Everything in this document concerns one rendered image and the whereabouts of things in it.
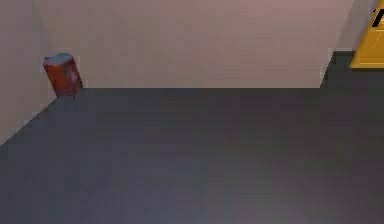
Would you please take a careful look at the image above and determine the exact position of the yellow room door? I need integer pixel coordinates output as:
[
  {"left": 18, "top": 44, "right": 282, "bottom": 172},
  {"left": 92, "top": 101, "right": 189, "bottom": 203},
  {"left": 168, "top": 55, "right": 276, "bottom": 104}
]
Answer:
[{"left": 349, "top": 0, "right": 384, "bottom": 70}]

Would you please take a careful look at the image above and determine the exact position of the black door handle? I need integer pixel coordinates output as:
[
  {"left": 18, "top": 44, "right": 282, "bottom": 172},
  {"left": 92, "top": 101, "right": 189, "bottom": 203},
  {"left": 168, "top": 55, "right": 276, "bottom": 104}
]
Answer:
[{"left": 371, "top": 8, "right": 384, "bottom": 28}]

